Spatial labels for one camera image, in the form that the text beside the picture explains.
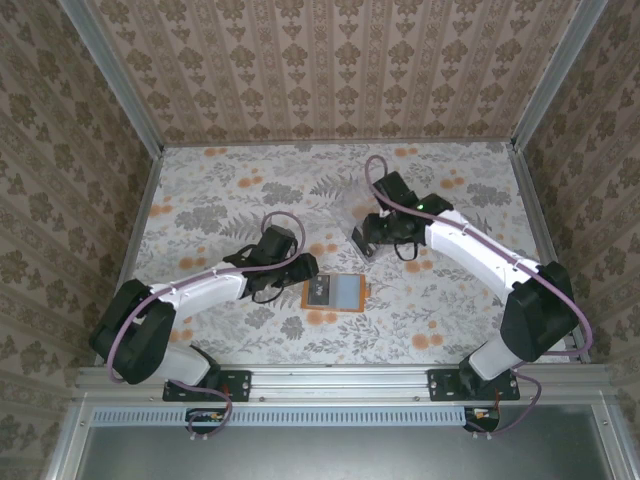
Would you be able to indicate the aluminium frame bar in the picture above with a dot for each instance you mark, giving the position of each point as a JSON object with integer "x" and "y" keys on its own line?
{"x": 65, "y": 440}
{"x": 335, "y": 143}
{"x": 612, "y": 440}
{"x": 534, "y": 200}
{"x": 143, "y": 200}

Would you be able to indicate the black controller board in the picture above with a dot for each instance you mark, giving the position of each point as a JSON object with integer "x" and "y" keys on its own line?
{"x": 205, "y": 417}
{"x": 482, "y": 417}

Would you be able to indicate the aluminium frame rail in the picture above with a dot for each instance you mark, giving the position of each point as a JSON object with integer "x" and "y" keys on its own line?
{"x": 340, "y": 382}

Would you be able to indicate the aluminium frame post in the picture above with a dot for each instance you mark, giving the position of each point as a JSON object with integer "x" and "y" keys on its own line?
{"x": 555, "y": 75}
{"x": 119, "y": 80}

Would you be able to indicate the black numbered card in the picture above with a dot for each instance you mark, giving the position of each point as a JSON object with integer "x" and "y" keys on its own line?
{"x": 362, "y": 245}

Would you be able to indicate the grey metal panel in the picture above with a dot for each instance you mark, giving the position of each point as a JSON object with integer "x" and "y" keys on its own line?
{"x": 325, "y": 455}

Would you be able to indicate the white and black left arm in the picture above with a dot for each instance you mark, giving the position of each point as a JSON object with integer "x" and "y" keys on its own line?
{"x": 210, "y": 290}

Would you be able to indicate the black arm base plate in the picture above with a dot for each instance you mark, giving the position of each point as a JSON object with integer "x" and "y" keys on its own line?
{"x": 442, "y": 385}
{"x": 240, "y": 385}

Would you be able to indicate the orange leather card holder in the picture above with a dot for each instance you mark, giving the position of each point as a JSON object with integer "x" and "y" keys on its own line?
{"x": 347, "y": 292}

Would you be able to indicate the floral patterned table sheet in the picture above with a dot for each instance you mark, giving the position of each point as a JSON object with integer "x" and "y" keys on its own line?
{"x": 225, "y": 165}

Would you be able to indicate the clear acrylic card stand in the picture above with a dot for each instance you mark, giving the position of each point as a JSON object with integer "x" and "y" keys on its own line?
{"x": 352, "y": 205}

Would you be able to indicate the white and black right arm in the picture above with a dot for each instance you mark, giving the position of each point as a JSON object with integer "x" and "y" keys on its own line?
{"x": 470, "y": 245}

